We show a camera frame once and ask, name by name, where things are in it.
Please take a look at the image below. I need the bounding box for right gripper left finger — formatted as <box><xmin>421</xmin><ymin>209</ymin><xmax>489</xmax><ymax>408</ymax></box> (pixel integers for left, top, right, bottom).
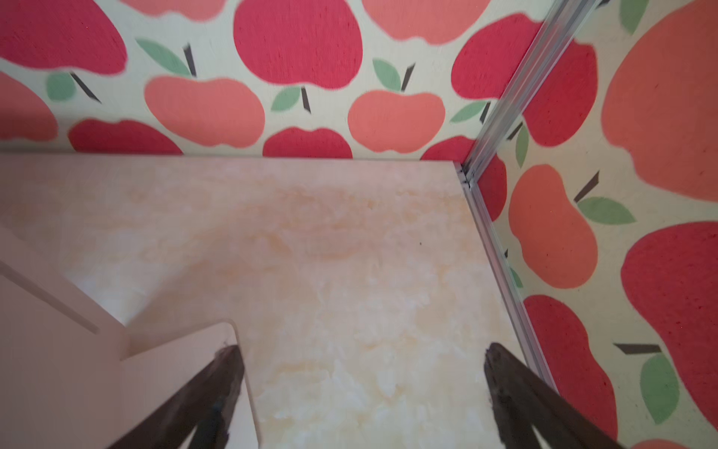
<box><xmin>111</xmin><ymin>344</ymin><xmax>245</xmax><ymax>449</ymax></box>

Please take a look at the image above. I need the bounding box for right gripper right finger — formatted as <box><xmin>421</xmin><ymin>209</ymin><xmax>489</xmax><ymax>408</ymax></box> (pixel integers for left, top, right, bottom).
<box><xmin>484</xmin><ymin>342</ymin><xmax>621</xmax><ymax>448</ymax></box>

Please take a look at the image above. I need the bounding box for white menu rack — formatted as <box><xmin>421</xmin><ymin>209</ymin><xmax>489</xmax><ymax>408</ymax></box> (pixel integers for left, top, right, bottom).
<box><xmin>1</xmin><ymin>230</ymin><xmax>260</xmax><ymax>448</ymax></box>

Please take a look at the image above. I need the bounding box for right aluminium corner post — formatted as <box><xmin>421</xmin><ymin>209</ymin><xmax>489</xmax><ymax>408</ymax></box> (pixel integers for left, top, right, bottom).
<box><xmin>462</xmin><ymin>0</ymin><xmax>599</xmax><ymax>181</ymax></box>

